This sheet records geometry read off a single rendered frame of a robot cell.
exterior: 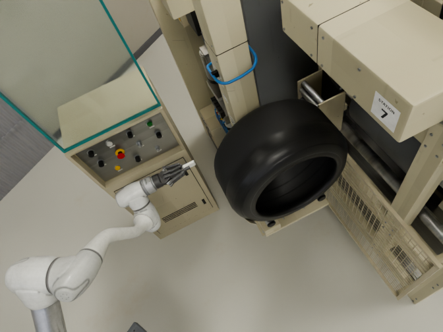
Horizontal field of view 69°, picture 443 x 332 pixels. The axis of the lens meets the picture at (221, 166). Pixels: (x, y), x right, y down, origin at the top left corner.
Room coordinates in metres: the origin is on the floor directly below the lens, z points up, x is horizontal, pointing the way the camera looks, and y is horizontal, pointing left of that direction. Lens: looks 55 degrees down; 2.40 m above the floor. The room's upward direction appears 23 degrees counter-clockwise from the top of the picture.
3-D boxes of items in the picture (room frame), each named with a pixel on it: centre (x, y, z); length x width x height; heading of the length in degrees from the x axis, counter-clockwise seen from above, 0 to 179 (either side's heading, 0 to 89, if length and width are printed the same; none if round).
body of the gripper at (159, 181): (1.00, 0.31, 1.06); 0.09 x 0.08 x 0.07; 94
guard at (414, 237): (0.58, -0.58, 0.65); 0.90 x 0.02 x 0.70; 4
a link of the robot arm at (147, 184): (0.99, 0.38, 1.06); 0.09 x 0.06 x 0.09; 4
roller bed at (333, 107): (1.03, -0.60, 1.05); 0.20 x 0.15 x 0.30; 4
